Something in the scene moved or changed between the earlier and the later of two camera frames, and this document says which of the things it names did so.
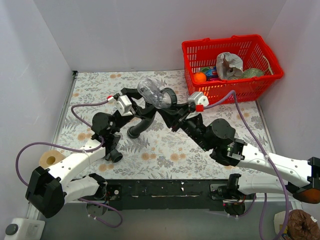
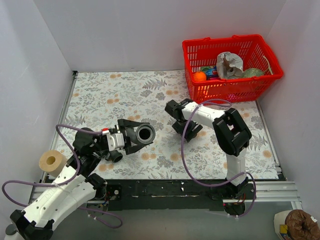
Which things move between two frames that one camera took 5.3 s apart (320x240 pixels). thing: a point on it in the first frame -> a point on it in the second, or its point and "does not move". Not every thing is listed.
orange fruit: x=199 y=77 does not move
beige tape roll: x=48 y=158 does not move
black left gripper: x=133 y=108 -> x=127 y=136
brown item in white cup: x=301 y=226 does not move
